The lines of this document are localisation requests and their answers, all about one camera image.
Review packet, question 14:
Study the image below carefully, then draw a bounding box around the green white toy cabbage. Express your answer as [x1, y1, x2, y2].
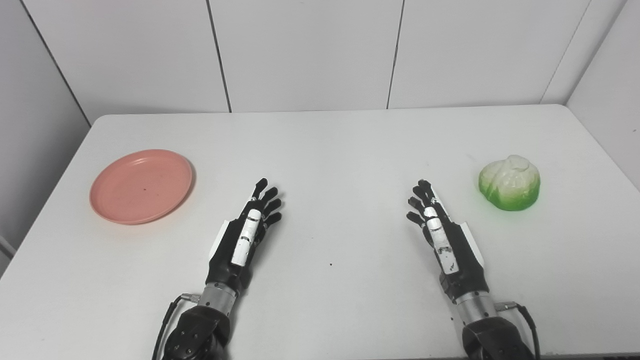
[478, 154, 541, 212]

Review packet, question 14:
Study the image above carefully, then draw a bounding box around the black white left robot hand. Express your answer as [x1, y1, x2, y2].
[205, 178, 283, 292]

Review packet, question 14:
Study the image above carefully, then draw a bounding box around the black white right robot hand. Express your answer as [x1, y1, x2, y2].
[405, 179, 491, 304]

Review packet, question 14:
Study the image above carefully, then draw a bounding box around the pink round plate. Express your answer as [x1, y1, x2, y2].
[89, 149, 194, 225]

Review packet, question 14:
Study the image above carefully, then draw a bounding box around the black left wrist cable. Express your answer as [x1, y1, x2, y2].
[151, 293, 202, 360]

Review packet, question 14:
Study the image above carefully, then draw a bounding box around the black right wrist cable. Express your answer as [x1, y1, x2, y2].
[496, 301, 542, 360]

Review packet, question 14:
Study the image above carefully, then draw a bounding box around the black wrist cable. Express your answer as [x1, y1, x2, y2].
[151, 293, 202, 360]
[496, 301, 542, 360]

